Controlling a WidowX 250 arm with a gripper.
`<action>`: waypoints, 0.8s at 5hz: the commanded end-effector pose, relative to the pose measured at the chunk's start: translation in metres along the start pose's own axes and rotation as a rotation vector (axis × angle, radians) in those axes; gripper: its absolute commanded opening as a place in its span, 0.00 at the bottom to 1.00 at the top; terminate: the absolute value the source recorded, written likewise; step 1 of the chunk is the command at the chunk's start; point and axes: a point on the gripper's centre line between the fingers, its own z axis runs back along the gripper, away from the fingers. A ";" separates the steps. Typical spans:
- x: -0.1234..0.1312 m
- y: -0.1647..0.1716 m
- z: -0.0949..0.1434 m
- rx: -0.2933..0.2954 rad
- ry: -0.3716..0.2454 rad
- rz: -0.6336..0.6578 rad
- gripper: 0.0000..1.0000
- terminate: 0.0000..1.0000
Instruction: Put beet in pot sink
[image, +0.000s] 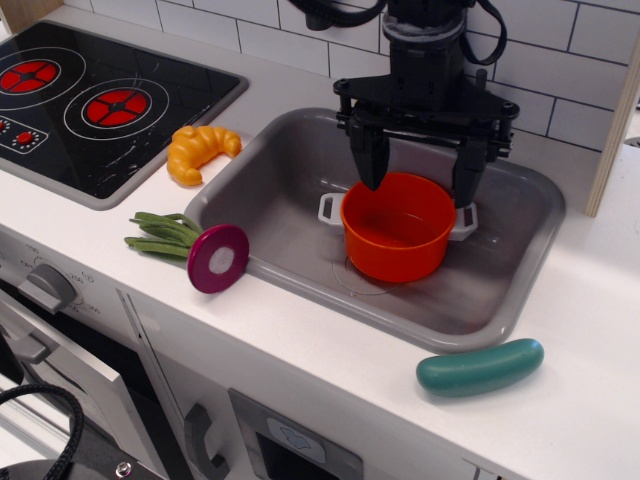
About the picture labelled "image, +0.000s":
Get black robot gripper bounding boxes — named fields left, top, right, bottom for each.
left=334, top=19, right=519, bottom=208

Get purple toy beet green leaves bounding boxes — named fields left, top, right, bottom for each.
left=124, top=212, right=250, bottom=294

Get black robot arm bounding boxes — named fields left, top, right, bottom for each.
left=334, top=1, right=519, bottom=208

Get grey toy sink basin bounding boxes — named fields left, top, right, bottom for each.
left=186, top=108, right=565, bottom=354

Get dark grey toy faucet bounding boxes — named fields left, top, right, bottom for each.
left=475, top=68, right=488, bottom=91

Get light wooden side panel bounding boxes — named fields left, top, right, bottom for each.
left=584, top=38, right=640, bottom=218

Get teal toy cucumber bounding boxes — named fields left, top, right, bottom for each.
left=416, top=339, right=545, bottom=398

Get yellow toy croissant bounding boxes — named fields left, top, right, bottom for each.
left=167, top=125, right=242, bottom=187

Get black toy stove top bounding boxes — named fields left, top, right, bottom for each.
left=1, top=21, right=249, bottom=210

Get grey oven knob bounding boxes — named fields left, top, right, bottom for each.
left=18, top=264, right=77, bottom=314

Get orange toy pot white handles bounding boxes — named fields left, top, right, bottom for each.
left=318, top=172, right=478, bottom=283

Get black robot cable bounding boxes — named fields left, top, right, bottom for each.
left=287, top=0, right=509, bottom=67

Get grey dishwasher door handle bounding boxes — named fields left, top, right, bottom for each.
left=183, top=404, right=230, bottom=480

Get grey oven door handle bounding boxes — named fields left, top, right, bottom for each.
left=1, top=324, right=55, bottom=365

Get black braided cable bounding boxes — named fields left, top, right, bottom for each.
left=0, top=383, right=85, bottom=480

